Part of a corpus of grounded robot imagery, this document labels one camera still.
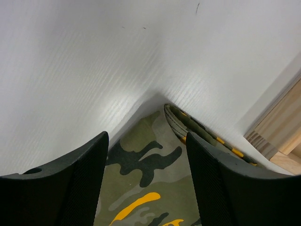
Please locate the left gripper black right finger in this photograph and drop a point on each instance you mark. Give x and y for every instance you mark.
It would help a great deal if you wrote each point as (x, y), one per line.
(232, 192)

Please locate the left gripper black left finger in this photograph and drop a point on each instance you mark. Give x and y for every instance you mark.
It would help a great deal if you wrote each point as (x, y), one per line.
(62, 192)

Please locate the camouflage yellow green trousers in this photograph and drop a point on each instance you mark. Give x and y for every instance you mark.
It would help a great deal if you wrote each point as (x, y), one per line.
(147, 179)

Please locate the wooden clothes rack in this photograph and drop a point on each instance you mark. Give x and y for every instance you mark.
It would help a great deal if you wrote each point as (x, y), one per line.
(277, 133)

